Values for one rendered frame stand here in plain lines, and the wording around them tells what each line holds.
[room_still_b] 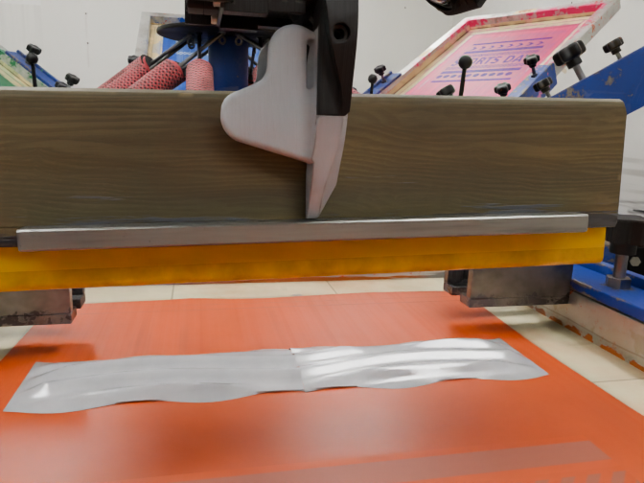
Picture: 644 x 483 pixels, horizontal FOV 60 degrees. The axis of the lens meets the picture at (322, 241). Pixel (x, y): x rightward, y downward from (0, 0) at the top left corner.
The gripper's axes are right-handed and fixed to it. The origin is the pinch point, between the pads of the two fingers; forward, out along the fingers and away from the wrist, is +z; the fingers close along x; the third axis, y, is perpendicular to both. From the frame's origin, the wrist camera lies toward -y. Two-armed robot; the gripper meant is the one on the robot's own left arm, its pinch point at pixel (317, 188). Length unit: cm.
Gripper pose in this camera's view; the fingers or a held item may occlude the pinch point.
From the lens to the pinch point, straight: 31.1
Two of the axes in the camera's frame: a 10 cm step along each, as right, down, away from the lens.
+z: -0.4, 9.8, 2.0
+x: 2.1, 2.1, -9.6
